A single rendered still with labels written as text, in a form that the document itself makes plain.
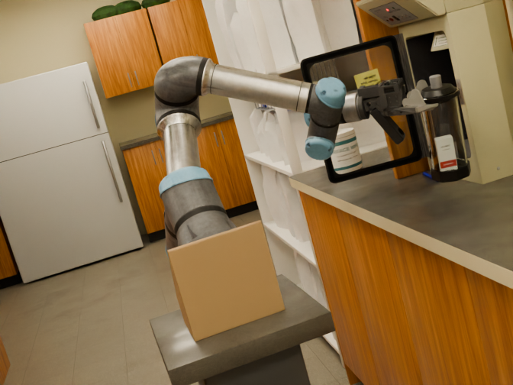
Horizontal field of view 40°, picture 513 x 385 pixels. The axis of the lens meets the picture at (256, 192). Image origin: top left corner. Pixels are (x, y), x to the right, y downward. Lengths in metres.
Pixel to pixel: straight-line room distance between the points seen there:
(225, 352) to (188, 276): 0.16
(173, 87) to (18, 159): 4.97
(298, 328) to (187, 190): 0.37
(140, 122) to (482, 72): 5.60
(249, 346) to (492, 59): 1.09
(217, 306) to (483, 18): 1.08
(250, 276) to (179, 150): 0.48
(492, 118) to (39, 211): 5.23
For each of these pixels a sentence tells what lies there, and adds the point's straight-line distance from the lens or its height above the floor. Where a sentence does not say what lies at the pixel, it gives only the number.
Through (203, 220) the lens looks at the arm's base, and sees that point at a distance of 1.42.
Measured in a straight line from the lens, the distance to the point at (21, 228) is 6.77.
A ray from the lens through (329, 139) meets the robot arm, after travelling 1.82.
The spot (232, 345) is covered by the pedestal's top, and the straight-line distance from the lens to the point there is 1.32.
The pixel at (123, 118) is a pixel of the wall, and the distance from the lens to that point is 7.31.
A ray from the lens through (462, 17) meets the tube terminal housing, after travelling 1.99.
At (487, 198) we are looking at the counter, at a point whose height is 0.94.
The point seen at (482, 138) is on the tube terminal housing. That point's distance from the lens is 2.02.
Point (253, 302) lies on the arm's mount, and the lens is 1.40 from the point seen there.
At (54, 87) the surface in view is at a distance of 6.64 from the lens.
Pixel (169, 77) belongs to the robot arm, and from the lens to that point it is 1.79.
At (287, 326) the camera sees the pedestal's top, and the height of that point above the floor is 0.94.
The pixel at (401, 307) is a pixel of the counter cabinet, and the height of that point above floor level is 0.63.
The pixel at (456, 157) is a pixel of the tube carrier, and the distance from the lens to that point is 1.87.
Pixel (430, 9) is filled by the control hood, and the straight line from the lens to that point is 1.95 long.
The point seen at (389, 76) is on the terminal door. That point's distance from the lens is 2.24.
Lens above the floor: 1.43
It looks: 10 degrees down
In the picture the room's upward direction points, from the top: 15 degrees counter-clockwise
